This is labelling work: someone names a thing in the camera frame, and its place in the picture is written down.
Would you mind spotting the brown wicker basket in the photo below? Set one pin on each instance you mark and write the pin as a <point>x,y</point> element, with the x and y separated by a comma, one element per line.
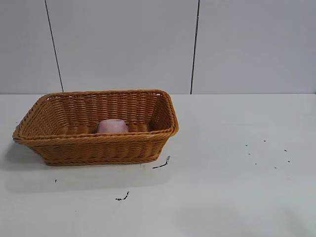
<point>96,126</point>

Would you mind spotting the pink cup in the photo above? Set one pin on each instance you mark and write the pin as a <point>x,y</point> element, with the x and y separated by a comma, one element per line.
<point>112,126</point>

